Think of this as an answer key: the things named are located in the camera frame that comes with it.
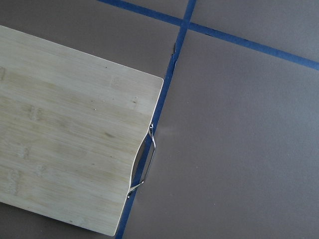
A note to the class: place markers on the wooden cutting board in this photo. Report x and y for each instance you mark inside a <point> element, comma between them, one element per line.
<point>71,126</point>

